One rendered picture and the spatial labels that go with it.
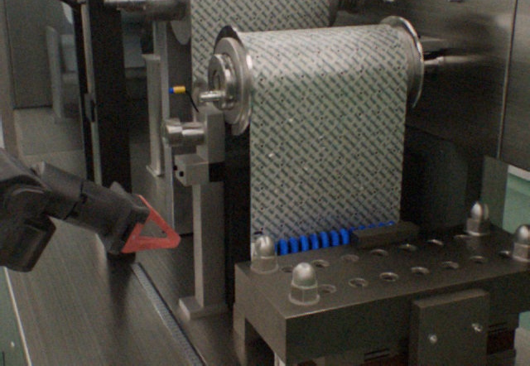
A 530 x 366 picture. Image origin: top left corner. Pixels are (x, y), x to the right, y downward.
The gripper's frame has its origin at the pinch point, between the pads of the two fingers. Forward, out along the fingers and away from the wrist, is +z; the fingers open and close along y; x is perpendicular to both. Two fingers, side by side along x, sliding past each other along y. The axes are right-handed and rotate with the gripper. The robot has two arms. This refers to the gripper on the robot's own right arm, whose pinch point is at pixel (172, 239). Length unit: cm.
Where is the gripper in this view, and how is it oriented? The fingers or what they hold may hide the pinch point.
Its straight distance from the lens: 102.3
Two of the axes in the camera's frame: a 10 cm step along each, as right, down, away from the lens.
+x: 4.8, -8.8, -0.6
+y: 4.0, 2.8, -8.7
